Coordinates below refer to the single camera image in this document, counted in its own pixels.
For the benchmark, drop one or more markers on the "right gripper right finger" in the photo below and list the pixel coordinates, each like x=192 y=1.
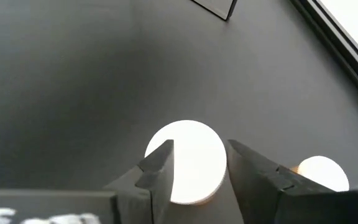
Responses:
x=266 y=193

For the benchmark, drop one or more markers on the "light wooden board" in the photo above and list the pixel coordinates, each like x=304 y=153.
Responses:
x=219 y=7

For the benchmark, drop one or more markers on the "large orange medicine bottle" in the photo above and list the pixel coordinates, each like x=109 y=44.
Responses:
x=197 y=161

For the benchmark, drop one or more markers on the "black table frame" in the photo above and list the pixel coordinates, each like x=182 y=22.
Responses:
x=337 y=43

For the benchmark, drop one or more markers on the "small orange medicine bottle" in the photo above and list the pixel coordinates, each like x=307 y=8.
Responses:
x=322 y=174

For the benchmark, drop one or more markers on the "black table mat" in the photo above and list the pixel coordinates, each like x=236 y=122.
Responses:
x=73 y=93

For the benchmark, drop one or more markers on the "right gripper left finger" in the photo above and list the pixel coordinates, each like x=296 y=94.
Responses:
x=154 y=186

